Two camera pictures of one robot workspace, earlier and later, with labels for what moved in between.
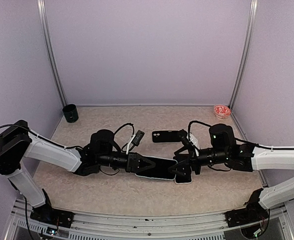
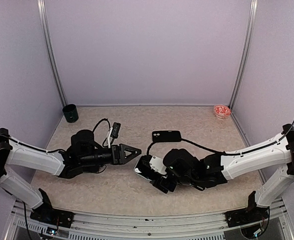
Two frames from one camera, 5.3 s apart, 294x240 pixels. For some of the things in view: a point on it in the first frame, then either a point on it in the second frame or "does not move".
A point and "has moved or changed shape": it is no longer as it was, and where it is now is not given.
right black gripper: x=185 y=164 to x=162 y=185
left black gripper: x=133 y=161 to x=118 y=153
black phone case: x=165 y=136 does not move
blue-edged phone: x=161 y=169 has moved or changed shape
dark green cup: x=71 y=113 does not move
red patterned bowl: x=221 y=111 does not move
